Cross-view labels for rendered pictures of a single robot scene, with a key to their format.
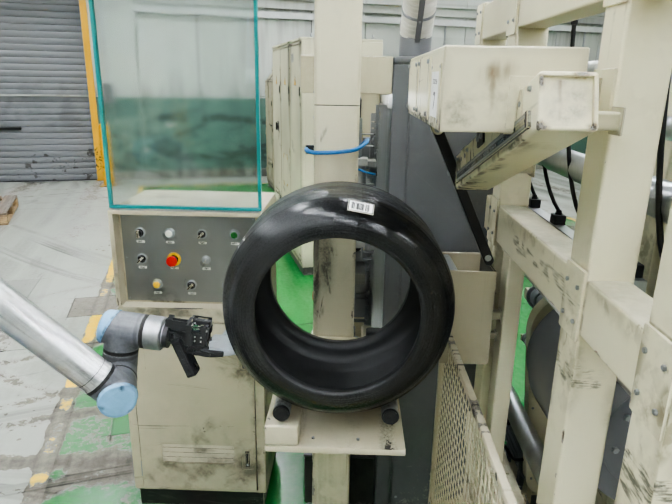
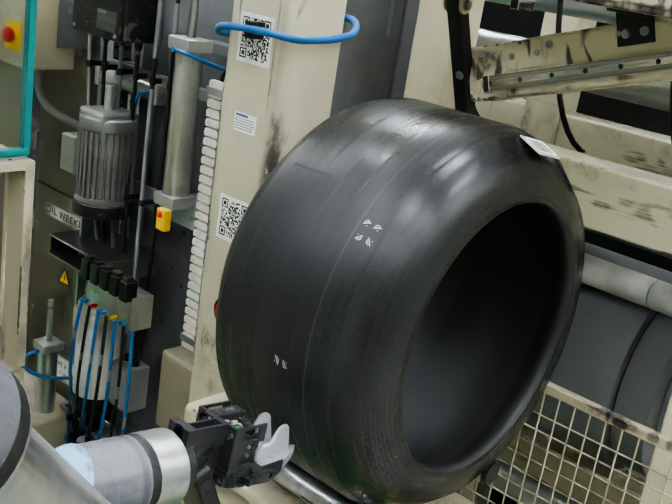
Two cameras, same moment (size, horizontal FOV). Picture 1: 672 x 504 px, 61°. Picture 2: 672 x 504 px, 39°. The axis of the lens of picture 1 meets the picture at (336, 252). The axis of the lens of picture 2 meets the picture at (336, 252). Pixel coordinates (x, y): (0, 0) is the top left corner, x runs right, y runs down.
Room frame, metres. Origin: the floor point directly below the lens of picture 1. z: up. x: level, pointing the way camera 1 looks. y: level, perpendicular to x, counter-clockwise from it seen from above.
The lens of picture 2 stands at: (0.67, 1.10, 1.67)
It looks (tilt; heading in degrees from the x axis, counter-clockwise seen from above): 18 degrees down; 309
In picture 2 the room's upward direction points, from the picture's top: 9 degrees clockwise
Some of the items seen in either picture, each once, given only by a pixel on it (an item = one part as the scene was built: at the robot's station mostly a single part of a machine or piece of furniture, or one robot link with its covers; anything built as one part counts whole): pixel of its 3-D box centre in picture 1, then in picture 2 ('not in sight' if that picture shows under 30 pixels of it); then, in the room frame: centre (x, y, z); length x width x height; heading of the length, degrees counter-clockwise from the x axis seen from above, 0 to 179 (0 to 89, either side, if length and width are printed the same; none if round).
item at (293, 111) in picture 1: (318, 149); not in sight; (5.79, 0.19, 1.05); 1.61 x 0.73 x 2.10; 15
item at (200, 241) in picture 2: not in sight; (213, 220); (1.79, 0.03, 1.19); 0.05 x 0.04 x 0.48; 88
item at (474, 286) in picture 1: (461, 306); not in sight; (1.66, -0.40, 1.05); 0.20 x 0.15 x 0.30; 178
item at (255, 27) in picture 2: (336, 147); (287, 27); (1.71, 0.00, 1.53); 0.19 x 0.19 x 0.06; 88
